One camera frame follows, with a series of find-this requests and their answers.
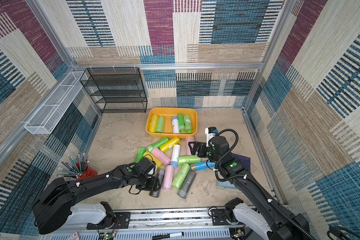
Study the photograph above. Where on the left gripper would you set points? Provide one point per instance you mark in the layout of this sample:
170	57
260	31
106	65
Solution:
154	186

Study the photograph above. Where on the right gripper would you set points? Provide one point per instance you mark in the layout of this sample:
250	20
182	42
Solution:
202	149

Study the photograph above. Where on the dark grey roll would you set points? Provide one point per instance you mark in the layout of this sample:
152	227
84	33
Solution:
160	177

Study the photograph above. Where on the thin dark green roll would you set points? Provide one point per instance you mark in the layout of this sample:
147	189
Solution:
181	123

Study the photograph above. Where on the light green roll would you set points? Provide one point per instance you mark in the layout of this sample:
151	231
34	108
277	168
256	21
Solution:
188	124
191	159
181	176

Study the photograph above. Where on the large yellow bag roll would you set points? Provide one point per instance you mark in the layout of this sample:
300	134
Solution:
153	123

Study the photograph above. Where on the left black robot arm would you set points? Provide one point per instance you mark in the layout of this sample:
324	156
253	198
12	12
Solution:
52	207

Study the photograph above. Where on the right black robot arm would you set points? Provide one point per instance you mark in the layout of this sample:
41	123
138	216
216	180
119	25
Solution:
270	219

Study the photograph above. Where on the pink roll near box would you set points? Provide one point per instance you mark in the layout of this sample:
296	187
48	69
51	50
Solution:
188	148

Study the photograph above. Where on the pink roll lower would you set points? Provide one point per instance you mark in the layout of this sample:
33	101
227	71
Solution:
168	178

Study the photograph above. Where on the white roll blue end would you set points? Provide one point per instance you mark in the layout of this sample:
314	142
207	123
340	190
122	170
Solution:
175	155

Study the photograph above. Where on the yellow roll near box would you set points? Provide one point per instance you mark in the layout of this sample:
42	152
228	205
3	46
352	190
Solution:
169	144

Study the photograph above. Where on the pink roll centre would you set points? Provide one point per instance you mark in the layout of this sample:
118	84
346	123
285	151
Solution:
162	157

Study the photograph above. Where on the small yellow roll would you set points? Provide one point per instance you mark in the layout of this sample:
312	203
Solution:
153	158

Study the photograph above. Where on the yellow plastic storage box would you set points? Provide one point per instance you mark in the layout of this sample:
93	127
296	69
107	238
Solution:
168	113

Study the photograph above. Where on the light blue stapler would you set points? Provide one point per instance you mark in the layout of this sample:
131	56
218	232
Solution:
227	186

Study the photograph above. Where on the dark blue notebook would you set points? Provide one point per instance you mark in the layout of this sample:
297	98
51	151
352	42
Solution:
245	161

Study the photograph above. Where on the black marker pen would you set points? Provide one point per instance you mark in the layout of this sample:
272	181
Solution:
168	236

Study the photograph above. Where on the red pencil cup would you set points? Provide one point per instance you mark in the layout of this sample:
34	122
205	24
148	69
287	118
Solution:
76	168

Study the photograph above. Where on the black mesh shelf rack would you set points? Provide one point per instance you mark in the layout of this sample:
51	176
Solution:
116	90

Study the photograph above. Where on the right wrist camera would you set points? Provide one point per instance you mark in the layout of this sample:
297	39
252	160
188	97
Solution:
210	133

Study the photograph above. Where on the white wire wall basket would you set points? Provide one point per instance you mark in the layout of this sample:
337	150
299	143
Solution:
48	115

